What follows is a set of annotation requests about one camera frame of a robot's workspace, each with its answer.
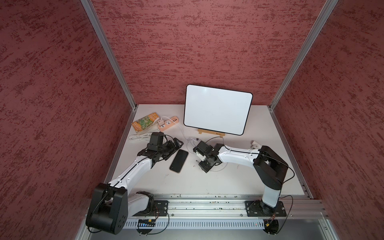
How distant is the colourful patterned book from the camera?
3.43ft

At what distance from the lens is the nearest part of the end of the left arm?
64 cm

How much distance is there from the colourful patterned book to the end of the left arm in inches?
13.0
